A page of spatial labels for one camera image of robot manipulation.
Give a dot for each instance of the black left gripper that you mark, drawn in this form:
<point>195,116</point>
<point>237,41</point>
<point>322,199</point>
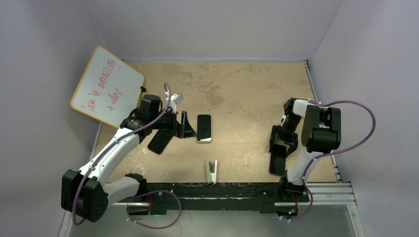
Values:
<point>185,130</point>

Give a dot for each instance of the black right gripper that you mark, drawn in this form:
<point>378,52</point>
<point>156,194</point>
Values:
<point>292,141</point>

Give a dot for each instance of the white phone case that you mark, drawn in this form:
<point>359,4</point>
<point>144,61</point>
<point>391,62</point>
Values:
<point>204,140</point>

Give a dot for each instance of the purple smartphone black screen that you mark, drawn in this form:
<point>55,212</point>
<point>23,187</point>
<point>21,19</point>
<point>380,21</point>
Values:
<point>204,127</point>

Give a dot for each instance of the black phone case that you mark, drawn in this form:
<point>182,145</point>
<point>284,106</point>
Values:
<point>159,141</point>

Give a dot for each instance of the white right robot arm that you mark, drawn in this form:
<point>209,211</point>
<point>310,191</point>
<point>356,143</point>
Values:
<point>306,131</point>

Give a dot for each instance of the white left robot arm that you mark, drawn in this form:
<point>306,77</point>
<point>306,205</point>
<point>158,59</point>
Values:
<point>104,163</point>

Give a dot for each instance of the white stapler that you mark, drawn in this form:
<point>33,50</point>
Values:
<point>211,171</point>

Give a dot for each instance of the yellow framed whiteboard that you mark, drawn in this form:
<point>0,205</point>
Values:
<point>109,88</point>

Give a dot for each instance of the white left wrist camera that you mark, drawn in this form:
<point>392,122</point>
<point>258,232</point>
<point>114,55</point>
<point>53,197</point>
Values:
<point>173,101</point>

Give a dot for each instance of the black aluminium mounting rail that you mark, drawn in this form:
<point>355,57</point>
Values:
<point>158,198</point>

